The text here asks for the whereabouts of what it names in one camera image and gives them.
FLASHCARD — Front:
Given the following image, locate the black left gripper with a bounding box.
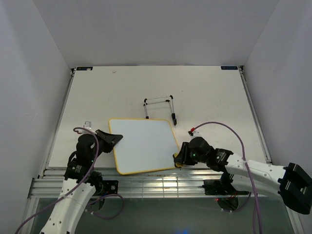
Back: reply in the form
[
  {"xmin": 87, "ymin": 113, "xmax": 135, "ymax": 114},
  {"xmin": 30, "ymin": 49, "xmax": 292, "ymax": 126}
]
[{"xmin": 90, "ymin": 129, "xmax": 123, "ymax": 161}]

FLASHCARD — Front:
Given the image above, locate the yellow whiteboard eraser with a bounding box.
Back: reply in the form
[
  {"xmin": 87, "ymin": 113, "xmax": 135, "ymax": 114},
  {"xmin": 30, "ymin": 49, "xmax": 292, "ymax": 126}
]
[{"xmin": 173, "ymin": 153, "xmax": 183, "ymax": 168}]

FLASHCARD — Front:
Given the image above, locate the yellow framed whiteboard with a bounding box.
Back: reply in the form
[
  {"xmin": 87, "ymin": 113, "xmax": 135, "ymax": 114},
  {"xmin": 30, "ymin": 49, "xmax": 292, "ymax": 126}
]
[{"xmin": 108, "ymin": 118, "xmax": 180, "ymax": 176}]

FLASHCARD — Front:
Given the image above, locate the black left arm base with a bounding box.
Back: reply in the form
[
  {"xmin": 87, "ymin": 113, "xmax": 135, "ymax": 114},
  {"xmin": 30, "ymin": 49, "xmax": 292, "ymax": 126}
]
[{"xmin": 87, "ymin": 180, "xmax": 118, "ymax": 211}]

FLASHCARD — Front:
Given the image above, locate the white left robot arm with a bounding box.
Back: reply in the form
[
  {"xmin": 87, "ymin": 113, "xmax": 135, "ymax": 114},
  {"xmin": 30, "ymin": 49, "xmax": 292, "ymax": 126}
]
[{"xmin": 40, "ymin": 127, "xmax": 123, "ymax": 234}]

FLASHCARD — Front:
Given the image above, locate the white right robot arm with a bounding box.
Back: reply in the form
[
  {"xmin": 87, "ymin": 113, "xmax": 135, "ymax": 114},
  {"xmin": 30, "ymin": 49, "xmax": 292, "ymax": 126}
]
[{"xmin": 173, "ymin": 136, "xmax": 312, "ymax": 215}]

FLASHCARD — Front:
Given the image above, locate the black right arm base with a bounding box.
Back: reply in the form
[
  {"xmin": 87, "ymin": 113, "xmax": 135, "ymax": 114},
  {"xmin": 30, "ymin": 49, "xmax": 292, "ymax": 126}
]
[{"xmin": 202, "ymin": 180, "xmax": 250, "ymax": 212}]

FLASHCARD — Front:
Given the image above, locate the blue left corner label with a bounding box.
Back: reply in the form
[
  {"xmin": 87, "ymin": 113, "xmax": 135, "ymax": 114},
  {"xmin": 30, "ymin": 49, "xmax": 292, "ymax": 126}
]
[{"xmin": 76, "ymin": 67, "xmax": 93, "ymax": 71}]

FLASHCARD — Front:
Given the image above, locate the blue table corner label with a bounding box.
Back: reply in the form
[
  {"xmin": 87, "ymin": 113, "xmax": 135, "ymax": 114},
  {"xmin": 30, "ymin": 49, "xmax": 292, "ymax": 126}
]
[{"xmin": 220, "ymin": 66, "xmax": 238, "ymax": 70}]

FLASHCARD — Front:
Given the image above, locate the aluminium extrusion frame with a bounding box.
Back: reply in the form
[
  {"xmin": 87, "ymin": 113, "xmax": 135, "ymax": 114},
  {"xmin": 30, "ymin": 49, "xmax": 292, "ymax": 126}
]
[{"xmin": 26, "ymin": 65, "xmax": 305, "ymax": 234}]

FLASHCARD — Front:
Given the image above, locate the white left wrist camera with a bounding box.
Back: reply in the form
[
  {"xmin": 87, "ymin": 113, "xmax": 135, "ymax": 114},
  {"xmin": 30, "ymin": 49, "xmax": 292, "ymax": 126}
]
[{"xmin": 81, "ymin": 121, "xmax": 94, "ymax": 134}]

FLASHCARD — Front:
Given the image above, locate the metal wire board stand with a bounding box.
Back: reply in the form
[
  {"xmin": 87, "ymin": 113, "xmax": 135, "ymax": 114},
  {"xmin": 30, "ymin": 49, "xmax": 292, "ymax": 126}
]
[{"xmin": 143, "ymin": 95, "xmax": 177, "ymax": 126}]

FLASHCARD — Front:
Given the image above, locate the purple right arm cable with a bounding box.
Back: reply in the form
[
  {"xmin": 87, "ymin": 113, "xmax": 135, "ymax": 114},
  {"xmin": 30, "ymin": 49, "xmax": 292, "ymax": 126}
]
[{"xmin": 194, "ymin": 121, "xmax": 262, "ymax": 234}]

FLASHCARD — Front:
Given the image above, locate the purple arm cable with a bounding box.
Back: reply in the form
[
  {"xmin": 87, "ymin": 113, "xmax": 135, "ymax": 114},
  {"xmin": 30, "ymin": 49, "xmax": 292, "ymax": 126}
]
[
  {"xmin": 194, "ymin": 121, "xmax": 262, "ymax": 234},
  {"xmin": 14, "ymin": 126, "xmax": 125, "ymax": 234}
]

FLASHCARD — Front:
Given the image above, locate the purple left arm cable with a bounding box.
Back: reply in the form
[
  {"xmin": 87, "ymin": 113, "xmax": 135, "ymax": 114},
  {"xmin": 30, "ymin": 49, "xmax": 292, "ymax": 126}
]
[{"xmin": 14, "ymin": 126, "xmax": 125, "ymax": 234}]

